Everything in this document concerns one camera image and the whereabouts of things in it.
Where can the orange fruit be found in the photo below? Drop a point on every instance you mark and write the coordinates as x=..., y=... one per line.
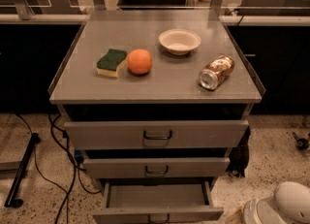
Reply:
x=139, y=61

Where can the grey bottom drawer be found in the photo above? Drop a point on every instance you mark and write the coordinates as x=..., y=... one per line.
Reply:
x=156, y=201

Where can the gold soda can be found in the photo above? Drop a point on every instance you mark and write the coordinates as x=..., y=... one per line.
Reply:
x=216, y=72

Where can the grey top drawer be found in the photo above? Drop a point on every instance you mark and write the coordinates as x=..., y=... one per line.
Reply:
x=155, y=134

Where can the black stand leg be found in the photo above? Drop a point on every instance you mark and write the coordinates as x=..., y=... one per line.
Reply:
x=12, y=201

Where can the grey drawer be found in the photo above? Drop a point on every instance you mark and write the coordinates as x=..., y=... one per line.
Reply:
x=156, y=201
x=156, y=167
x=155, y=134

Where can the grey drawer cabinet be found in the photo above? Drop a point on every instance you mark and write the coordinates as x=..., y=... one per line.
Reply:
x=170, y=92

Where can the white bowl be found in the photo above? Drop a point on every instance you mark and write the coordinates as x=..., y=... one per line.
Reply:
x=179, y=41

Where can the green yellow sponge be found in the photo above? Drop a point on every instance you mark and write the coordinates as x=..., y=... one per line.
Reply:
x=111, y=63

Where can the black caster wheel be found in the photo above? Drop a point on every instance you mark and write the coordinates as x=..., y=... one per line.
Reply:
x=301, y=143

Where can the grey middle drawer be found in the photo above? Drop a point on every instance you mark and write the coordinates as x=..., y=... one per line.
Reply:
x=156, y=167

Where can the black bag behind cabinet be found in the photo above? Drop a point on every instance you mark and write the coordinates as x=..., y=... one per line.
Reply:
x=239, y=157

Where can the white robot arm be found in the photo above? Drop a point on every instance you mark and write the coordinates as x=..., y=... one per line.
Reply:
x=288, y=204

